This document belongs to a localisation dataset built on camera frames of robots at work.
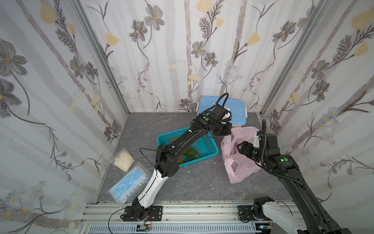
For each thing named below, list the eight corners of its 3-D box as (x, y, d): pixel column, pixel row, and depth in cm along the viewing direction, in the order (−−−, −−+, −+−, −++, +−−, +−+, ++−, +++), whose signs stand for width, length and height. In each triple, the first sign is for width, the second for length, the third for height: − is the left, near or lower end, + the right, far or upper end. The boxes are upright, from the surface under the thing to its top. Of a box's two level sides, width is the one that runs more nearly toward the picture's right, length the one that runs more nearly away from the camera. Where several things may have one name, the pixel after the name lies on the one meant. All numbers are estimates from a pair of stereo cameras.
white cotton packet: (111, 164, 94) (109, 162, 91) (125, 150, 101) (123, 147, 98) (126, 173, 90) (124, 171, 87) (139, 158, 97) (138, 155, 94)
